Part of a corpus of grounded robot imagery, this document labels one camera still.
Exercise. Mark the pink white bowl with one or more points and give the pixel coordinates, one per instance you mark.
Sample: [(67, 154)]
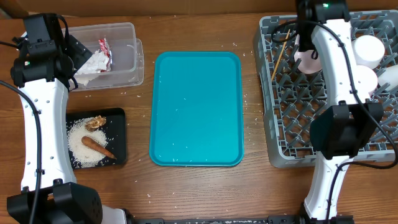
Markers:
[(366, 80)]

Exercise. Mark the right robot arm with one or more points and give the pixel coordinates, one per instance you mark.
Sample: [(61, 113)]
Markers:
[(350, 118)]

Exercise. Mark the white tissue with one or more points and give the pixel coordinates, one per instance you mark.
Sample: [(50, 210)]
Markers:
[(97, 63)]

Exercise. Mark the teal serving tray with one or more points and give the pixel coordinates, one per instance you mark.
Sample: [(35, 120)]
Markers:
[(197, 110)]

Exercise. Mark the brown food scrap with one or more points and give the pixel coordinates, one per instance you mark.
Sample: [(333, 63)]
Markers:
[(95, 123)]

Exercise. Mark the large white plate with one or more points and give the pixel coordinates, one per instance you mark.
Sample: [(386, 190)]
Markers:
[(310, 63)]

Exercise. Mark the red snack wrapper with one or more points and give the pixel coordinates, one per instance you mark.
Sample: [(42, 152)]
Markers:
[(106, 49)]

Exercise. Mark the clear plastic bin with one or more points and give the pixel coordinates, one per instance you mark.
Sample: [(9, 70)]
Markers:
[(89, 35)]

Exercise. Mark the grey dishwasher rack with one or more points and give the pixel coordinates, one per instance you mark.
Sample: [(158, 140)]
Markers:
[(293, 99)]

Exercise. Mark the white cup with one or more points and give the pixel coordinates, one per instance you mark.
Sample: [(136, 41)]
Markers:
[(389, 76)]

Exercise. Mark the carrot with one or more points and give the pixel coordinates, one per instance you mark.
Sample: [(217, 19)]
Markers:
[(90, 143)]

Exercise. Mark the wooden chopstick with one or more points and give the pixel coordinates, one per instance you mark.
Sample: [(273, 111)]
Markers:
[(280, 56)]

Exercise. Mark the pile of white rice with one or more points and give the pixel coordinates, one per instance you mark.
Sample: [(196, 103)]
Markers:
[(82, 156)]

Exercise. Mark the black plastic tray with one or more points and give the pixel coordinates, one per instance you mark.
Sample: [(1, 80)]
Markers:
[(115, 130)]

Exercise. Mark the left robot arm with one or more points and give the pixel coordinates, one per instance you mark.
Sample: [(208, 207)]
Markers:
[(43, 75)]

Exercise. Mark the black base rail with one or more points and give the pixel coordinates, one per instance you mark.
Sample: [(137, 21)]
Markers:
[(273, 219)]

